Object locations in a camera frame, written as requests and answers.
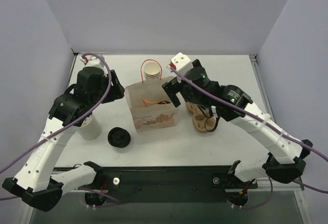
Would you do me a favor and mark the stack of brown paper cups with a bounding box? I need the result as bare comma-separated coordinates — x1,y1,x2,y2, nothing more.
143,61,162,80

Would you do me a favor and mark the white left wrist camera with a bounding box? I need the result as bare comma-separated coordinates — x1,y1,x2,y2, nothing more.
80,56,104,69

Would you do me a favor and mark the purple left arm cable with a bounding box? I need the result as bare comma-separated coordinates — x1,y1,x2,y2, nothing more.
0,52,124,207

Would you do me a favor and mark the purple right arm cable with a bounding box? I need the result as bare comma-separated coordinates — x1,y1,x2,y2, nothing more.
171,67,328,209

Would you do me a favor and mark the stack of black cup lids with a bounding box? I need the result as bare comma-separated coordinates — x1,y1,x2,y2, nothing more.
108,127,131,148

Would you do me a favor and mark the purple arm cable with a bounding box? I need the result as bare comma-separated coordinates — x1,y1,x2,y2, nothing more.
0,52,124,207
171,67,328,209

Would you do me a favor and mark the white cup holding straws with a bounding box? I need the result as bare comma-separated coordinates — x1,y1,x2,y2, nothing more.
77,114,102,141

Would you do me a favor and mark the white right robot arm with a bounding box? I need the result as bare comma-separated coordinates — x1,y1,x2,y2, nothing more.
162,55,313,187

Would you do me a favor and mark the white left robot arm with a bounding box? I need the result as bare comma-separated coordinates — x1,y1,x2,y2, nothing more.
2,67,124,212

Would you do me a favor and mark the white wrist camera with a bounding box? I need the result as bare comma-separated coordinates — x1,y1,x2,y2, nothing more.
167,52,193,76
80,56,104,69

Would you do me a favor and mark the paper bag with orange handles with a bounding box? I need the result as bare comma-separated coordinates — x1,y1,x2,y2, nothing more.
124,59,183,134

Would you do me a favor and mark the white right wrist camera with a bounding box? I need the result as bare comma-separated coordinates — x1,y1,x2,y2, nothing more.
167,52,193,76

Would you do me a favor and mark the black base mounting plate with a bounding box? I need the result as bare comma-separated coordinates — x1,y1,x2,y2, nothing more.
85,166,257,205

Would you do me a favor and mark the black cup lid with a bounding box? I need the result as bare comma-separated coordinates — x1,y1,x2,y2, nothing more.
156,100,171,105

